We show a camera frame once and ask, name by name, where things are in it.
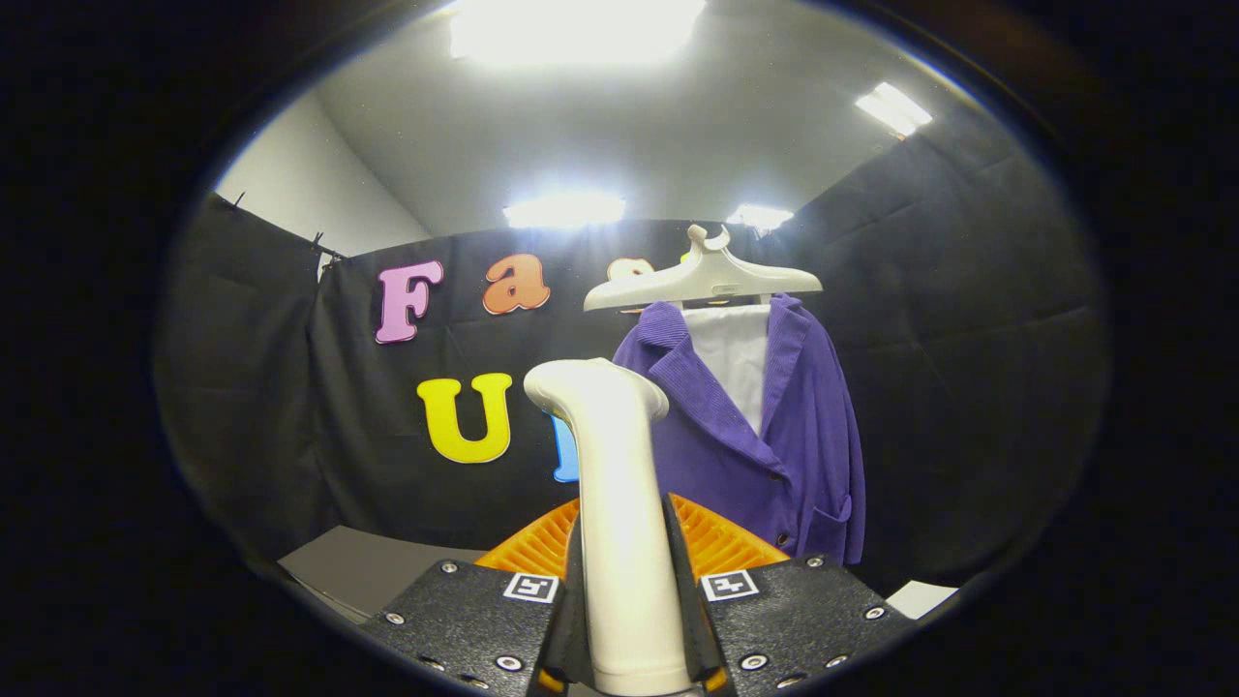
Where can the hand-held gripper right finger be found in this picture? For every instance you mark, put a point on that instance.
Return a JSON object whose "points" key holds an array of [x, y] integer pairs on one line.
{"points": [[697, 629]]}

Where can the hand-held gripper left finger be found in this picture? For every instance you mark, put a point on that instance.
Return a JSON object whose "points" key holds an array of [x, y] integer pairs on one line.
{"points": [[569, 629]]}

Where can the white shirt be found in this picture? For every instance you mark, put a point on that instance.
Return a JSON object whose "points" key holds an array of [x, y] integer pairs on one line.
{"points": [[736, 358]]}

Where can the cream plastic clothes hanger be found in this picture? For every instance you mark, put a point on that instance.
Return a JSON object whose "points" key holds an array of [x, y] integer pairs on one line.
{"points": [[707, 276]]}

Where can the black backdrop cloth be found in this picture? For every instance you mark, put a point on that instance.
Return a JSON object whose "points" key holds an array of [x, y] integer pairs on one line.
{"points": [[968, 387]]}

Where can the large ceiling light panel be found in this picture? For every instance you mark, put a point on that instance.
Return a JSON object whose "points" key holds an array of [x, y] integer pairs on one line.
{"points": [[571, 29]]}

